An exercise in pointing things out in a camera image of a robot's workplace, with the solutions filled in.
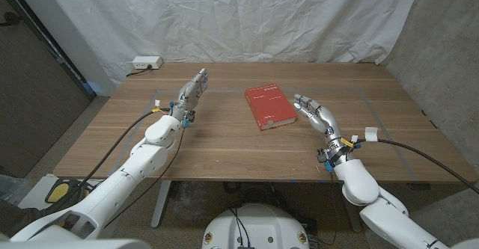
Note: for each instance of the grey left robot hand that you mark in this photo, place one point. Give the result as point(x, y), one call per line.
point(189, 95)

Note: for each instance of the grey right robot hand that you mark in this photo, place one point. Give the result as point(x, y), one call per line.
point(323, 120)

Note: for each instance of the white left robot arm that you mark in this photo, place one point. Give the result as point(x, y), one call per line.
point(112, 185)

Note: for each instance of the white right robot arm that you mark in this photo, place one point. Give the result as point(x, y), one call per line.
point(359, 185)

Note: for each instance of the red book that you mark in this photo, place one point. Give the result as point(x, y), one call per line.
point(269, 103)

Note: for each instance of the white power strip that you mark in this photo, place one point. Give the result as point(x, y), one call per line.
point(147, 62)

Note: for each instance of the white backdrop cloth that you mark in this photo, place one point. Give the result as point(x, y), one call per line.
point(239, 17)

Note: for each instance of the grey table leg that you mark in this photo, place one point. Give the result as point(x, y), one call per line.
point(161, 204)
point(350, 211)

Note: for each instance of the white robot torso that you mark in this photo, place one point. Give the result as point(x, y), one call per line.
point(262, 226)

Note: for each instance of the yellow black foot pedal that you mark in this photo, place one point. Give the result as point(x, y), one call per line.
point(58, 193)

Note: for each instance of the white floor board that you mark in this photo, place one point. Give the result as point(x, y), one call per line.
point(33, 194)

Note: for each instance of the clear plastic bin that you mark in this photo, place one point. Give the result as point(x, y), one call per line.
point(11, 189)

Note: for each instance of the person in black clothes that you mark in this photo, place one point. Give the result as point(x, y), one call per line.
point(18, 219)

